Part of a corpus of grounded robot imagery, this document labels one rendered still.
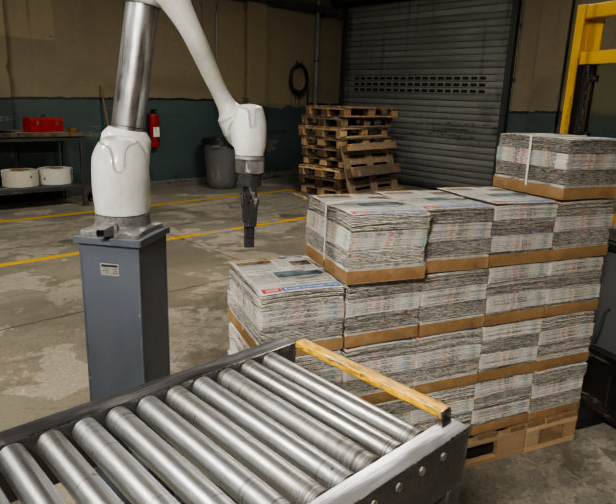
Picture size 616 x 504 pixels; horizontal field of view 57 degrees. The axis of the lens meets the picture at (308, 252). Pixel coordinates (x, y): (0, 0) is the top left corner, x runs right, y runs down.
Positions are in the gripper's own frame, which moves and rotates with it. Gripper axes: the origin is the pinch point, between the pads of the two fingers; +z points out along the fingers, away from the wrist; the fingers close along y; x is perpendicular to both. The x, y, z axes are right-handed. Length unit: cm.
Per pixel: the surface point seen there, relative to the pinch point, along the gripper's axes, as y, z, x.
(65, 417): -66, 16, 57
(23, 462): -78, 16, 64
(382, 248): -21.1, 1.4, -37.5
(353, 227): -21.2, -6.1, -26.6
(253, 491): -98, 16, 31
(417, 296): -18, 21, -55
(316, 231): 5.4, 1.2, -26.4
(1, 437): -69, 16, 68
